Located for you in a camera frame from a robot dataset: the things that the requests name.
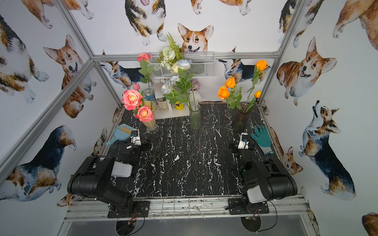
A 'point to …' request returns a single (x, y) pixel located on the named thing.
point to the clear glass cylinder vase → (195, 111)
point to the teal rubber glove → (262, 136)
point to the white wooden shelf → (172, 112)
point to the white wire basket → (203, 66)
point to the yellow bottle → (178, 106)
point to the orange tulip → (257, 94)
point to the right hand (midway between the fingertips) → (245, 134)
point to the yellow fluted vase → (151, 125)
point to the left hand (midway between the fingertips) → (139, 132)
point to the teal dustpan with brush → (121, 132)
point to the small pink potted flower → (196, 85)
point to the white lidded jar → (162, 80)
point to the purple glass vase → (241, 122)
